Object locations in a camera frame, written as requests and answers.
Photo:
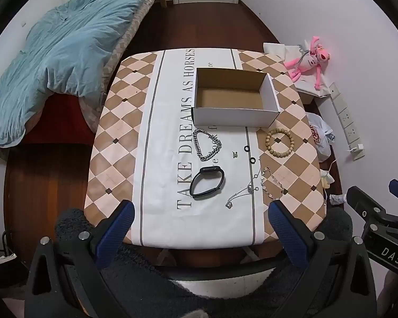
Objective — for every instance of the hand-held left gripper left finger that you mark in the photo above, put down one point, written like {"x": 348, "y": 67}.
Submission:
{"x": 119, "y": 229}

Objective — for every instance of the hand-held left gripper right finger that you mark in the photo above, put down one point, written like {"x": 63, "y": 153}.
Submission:
{"x": 287, "y": 235}

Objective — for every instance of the black fitness band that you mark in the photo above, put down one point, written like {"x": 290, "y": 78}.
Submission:
{"x": 210, "y": 169}

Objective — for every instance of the white cardboard box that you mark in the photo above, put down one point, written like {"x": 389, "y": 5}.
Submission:
{"x": 232, "y": 116}

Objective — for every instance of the crumpled white tissue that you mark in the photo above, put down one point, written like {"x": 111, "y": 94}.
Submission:
{"x": 337, "y": 200}

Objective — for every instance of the pale yellow crumpled paper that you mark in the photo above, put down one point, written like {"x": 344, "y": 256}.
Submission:
{"x": 326, "y": 179}

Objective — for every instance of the white charger plug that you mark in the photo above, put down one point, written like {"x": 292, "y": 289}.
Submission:
{"x": 357, "y": 150}

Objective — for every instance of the person's dark fuzzy pants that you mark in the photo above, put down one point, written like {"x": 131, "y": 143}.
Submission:
{"x": 142, "y": 281}

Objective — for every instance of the white plastic bag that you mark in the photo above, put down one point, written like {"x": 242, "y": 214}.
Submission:
{"x": 320, "y": 132}

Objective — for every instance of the checkered printed tablecloth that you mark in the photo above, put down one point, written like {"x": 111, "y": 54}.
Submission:
{"x": 165, "y": 159}

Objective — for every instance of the white power strip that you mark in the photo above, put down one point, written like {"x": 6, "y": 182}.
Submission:
{"x": 345, "y": 116}

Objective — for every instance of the red bed base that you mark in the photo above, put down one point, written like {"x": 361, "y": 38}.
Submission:
{"x": 59, "y": 119}

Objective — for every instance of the pink plush toy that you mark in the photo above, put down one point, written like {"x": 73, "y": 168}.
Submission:
{"x": 306, "y": 63}

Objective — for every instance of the light blue blanket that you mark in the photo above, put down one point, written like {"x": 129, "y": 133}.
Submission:
{"x": 69, "y": 46}

